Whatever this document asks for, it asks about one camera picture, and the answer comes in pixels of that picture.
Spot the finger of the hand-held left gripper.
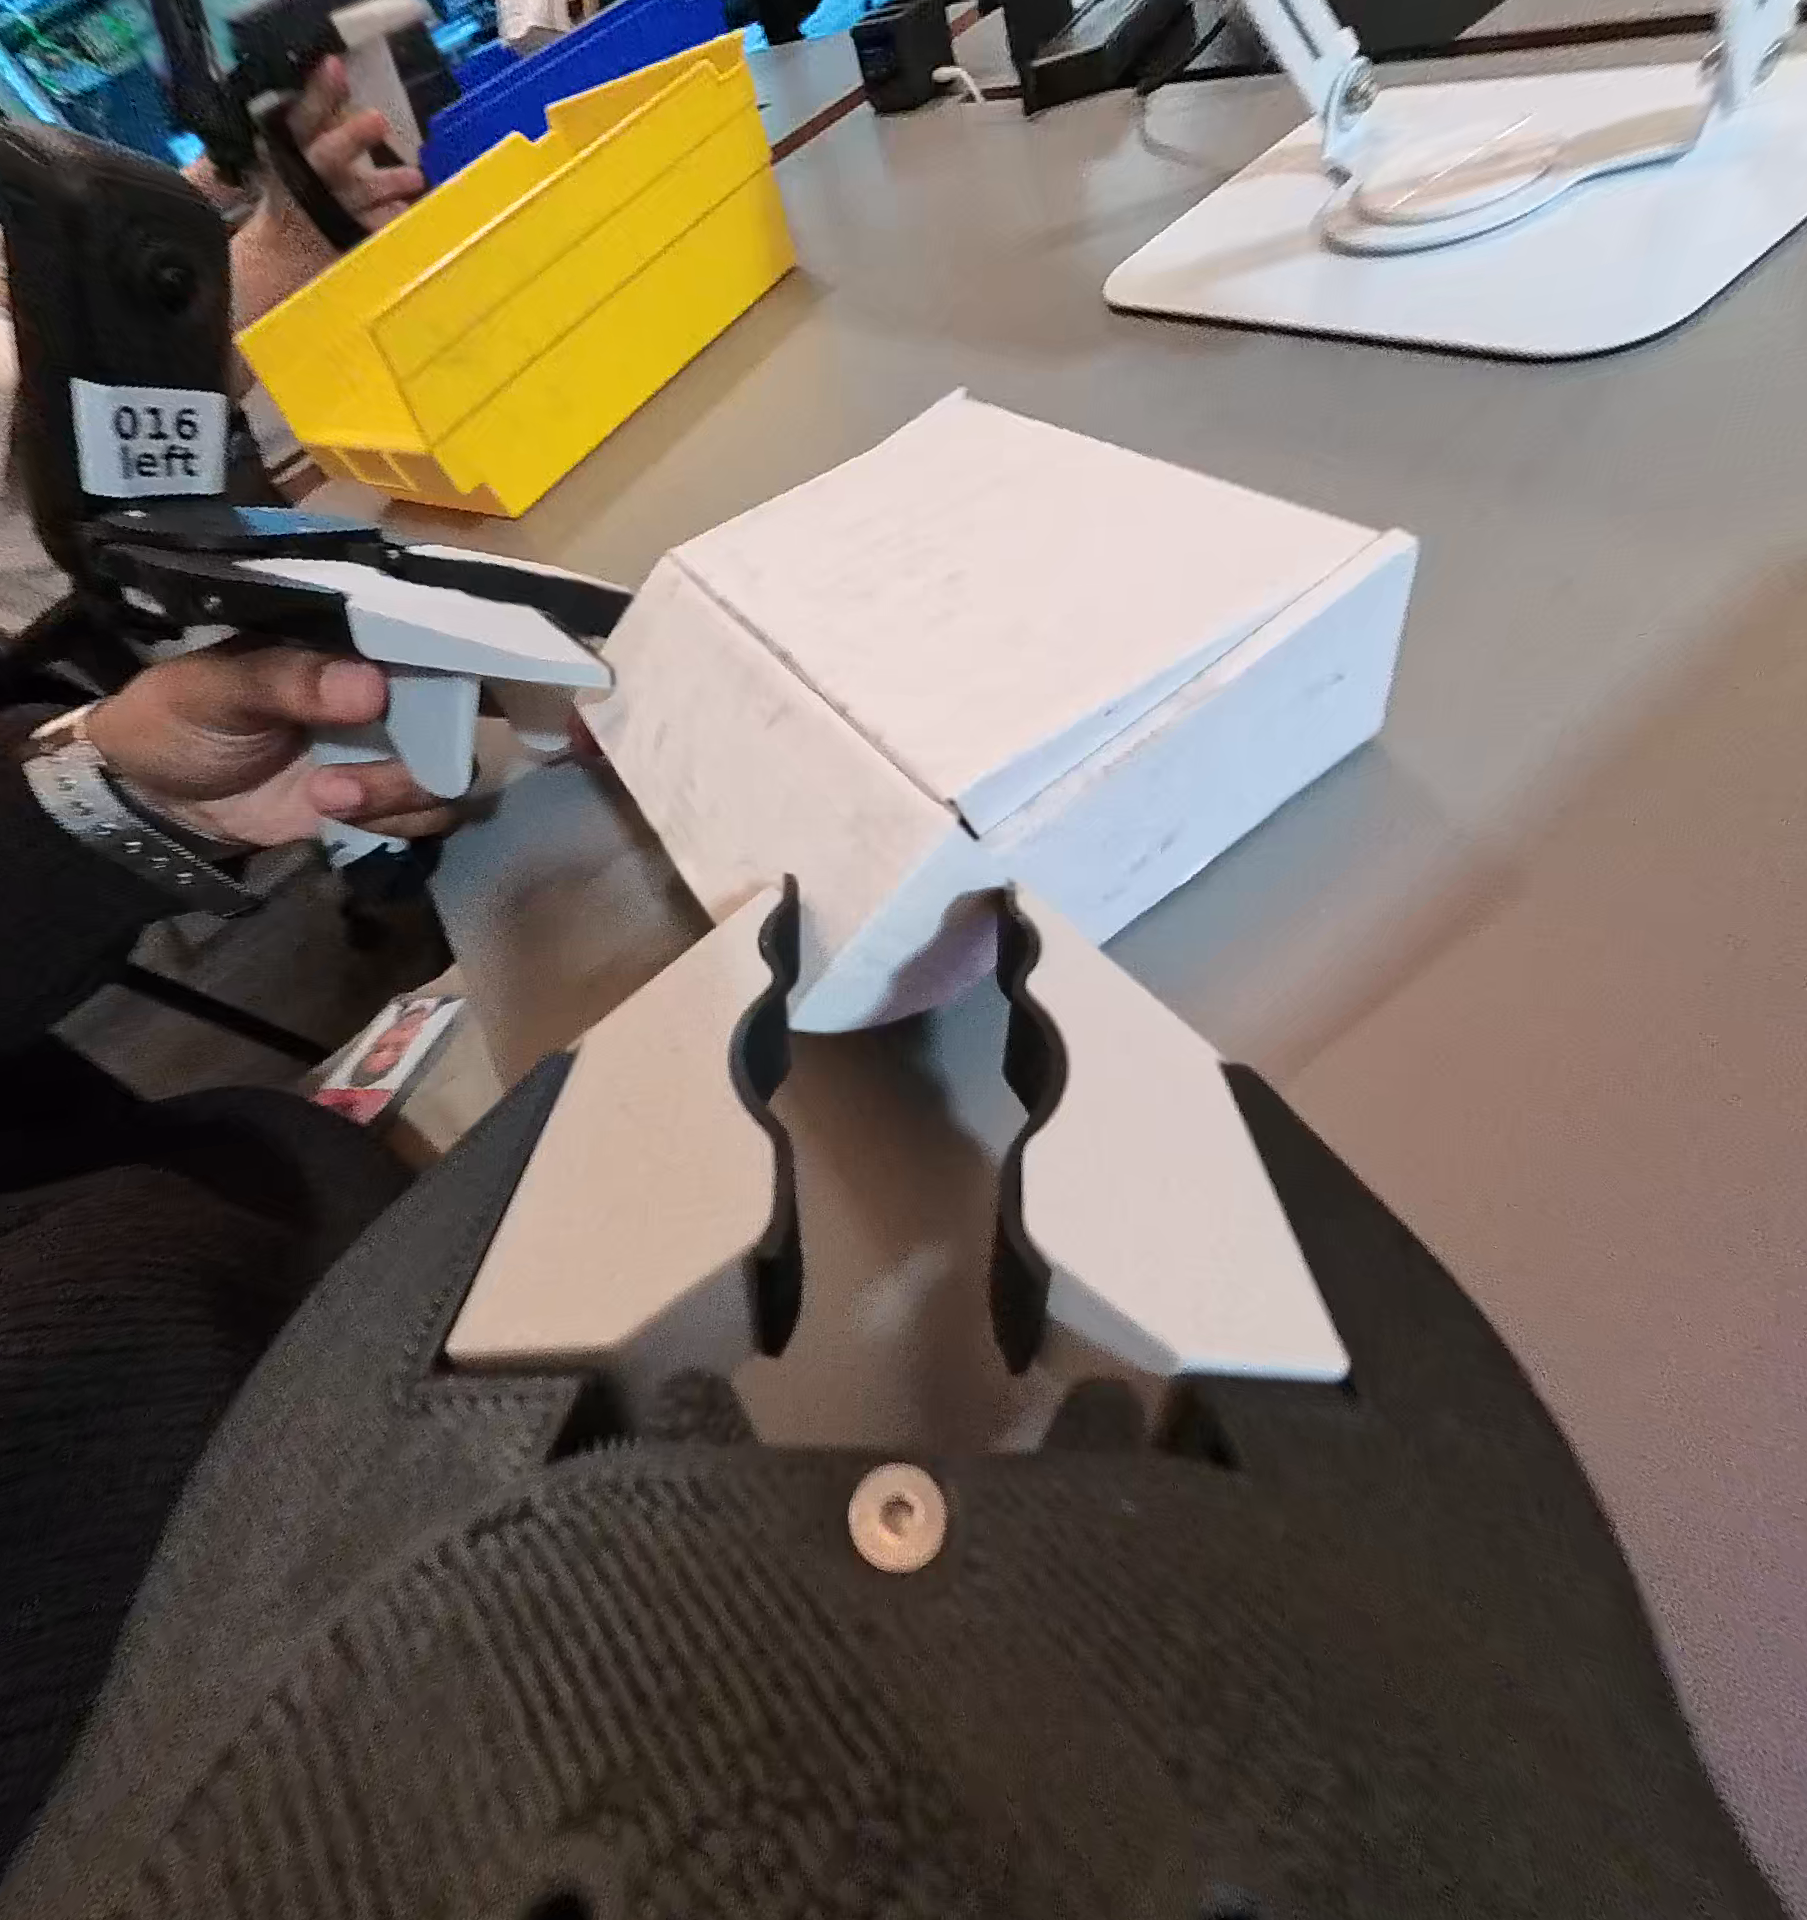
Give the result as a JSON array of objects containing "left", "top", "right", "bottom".
[
  {"left": 378, "top": 543, "right": 638, "bottom": 642},
  {"left": 236, "top": 559, "right": 618, "bottom": 696}
]

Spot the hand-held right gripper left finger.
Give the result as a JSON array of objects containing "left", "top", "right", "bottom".
[{"left": 442, "top": 876, "right": 805, "bottom": 1390}]

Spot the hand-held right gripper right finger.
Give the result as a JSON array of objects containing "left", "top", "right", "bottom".
[{"left": 987, "top": 884, "right": 1355, "bottom": 1390}]

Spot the yellow plastic bin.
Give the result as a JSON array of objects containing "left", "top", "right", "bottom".
[{"left": 236, "top": 30, "right": 799, "bottom": 522}]

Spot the white cardboard mailer box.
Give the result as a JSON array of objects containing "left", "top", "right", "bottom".
[{"left": 574, "top": 386, "right": 1421, "bottom": 1039}]

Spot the person's left forearm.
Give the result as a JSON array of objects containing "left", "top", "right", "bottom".
[{"left": 0, "top": 704, "right": 246, "bottom": 1099}]

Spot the grey desk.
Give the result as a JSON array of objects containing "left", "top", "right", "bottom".
[{"left": 258, "top": 0, "right": 1807, "bottom": 1920}]

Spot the person's left hand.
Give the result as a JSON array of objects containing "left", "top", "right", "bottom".
[{"left": 100, "top": 648, "right": 462, "bottom": 851}]

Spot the printed photo card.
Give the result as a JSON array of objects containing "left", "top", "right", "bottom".
[{"left": 310, "top": 993, "right": 470, "bottom": 1130}]

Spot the blue plastic bin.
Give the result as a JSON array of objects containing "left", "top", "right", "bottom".
[{"left": 424, "top": 0, "right": 755, "bottom": 183}]

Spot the person's torso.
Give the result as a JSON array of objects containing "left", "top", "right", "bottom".
[{"left": 0, "top": 1081, "right": 440, "bottom": 1908}]

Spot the black power adapter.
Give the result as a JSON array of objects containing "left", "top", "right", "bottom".
[{"left": 849, "top": 0, "right": 953, "bottom": 117}]

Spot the white document stand wooden board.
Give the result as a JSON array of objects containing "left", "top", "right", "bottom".
[{"left": 1105, "top": 0, "right": 1807, "bottom": 366}]

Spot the grey woven watch strap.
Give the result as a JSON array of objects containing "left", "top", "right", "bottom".
[{"left": 26, "top": 704, "right": 268, "bottom": 918}]

